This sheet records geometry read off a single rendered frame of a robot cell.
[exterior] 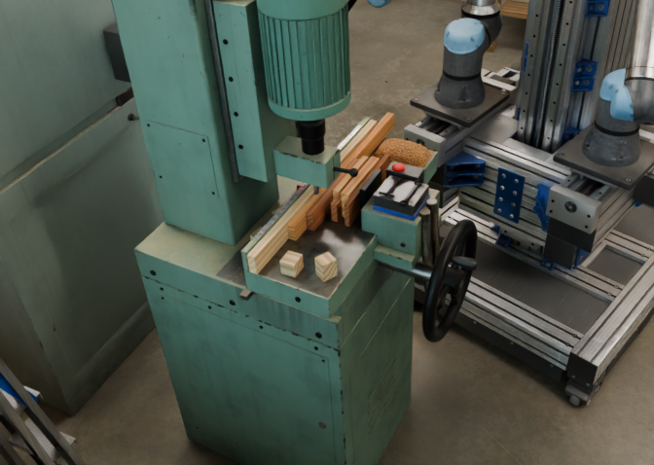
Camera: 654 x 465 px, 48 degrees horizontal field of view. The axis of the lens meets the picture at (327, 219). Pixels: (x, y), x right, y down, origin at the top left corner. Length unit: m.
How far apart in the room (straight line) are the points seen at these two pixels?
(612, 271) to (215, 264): 1.46
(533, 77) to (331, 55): 0.93
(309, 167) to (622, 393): 1.42
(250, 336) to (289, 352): 0.11
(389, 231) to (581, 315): 1.04
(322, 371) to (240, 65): 0.73
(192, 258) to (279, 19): 0.67
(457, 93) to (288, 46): 0.94
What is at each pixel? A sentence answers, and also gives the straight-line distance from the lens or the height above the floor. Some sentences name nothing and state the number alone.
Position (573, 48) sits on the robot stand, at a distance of 2.16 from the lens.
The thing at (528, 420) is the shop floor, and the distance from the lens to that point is 2.48.
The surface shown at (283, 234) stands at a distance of 1.64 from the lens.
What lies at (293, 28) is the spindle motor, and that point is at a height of 1.40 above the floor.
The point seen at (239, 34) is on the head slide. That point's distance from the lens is 1.51.
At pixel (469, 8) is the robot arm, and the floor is 1.07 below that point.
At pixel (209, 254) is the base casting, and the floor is 0.80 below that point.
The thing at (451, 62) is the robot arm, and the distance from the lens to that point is 2.25.
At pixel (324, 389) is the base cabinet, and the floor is 0.55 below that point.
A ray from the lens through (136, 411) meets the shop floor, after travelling 2.58.
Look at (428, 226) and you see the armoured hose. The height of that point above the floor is 0.93.
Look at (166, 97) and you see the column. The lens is 1.66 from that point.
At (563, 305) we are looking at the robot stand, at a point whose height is 0.21.
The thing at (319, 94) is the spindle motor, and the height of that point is 1.25.
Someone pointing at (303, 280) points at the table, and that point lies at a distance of 1.56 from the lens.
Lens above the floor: 1.98
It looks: 39 degrees down
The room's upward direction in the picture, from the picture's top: 4 degrees counter-clockwise
